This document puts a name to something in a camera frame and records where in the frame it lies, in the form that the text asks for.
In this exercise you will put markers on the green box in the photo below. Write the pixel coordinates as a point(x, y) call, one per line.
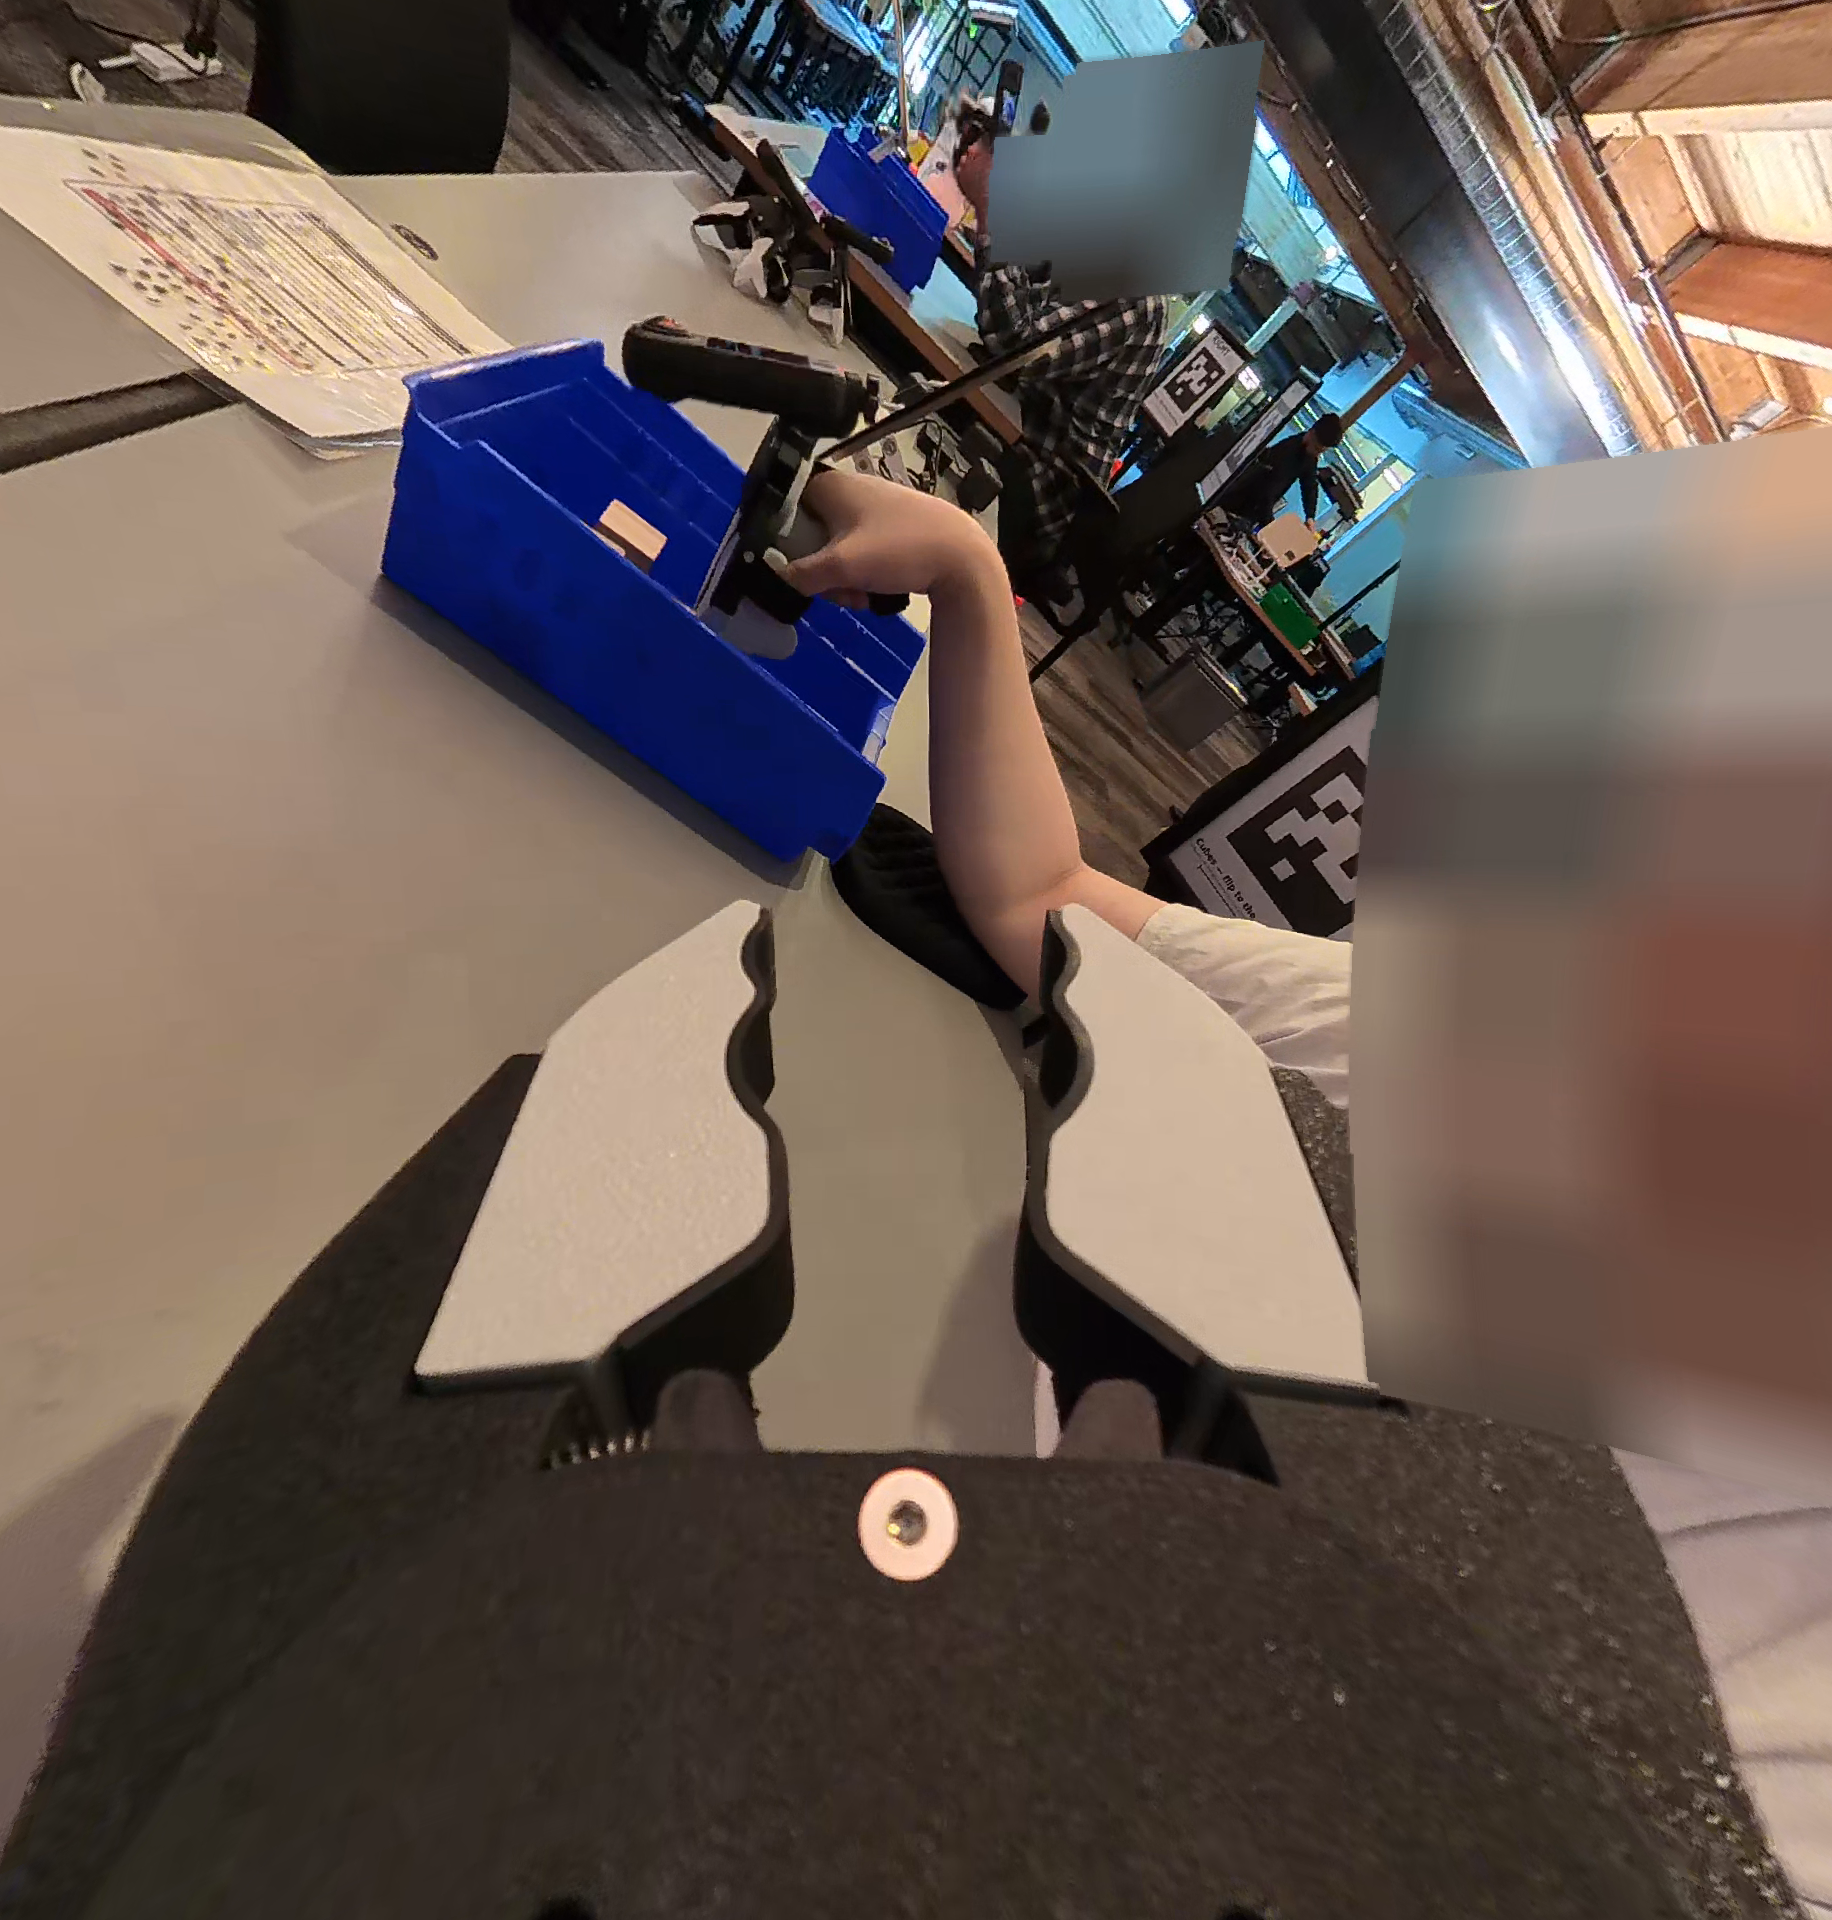
point(1285, 623)

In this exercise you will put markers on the black mesh cushion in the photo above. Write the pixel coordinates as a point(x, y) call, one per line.
point(900, 900)

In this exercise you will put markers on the small black white marker sign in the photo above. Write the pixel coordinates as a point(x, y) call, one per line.
point(1198, 374)

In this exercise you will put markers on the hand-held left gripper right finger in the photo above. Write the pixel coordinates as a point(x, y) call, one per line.
point(1201, 1201)

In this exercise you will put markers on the black office chair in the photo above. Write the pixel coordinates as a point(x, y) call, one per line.
point(376, 90)

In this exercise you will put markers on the large black white marker sign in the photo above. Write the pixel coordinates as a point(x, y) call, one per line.
point(1307, 825)

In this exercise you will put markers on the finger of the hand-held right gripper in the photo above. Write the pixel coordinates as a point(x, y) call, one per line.
point(767, 633)

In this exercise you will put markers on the blue plastic bin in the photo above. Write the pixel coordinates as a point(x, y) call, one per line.
point(586, 631)
point(870, 194)

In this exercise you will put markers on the person's right hand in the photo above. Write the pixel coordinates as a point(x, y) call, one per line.
point(848, 548)

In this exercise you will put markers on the white power strip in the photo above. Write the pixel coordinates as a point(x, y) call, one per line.
point(166, 60)

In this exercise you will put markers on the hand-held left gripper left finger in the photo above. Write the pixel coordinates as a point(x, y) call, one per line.
point(616, 1201)

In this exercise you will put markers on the single wooden cube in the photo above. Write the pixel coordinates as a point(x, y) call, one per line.
point(631, 529)

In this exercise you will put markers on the sleeved instruction sheet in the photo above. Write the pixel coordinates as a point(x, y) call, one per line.
point(227, 254)

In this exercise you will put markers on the person's right forearm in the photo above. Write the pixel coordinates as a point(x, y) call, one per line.
point(990, 720)

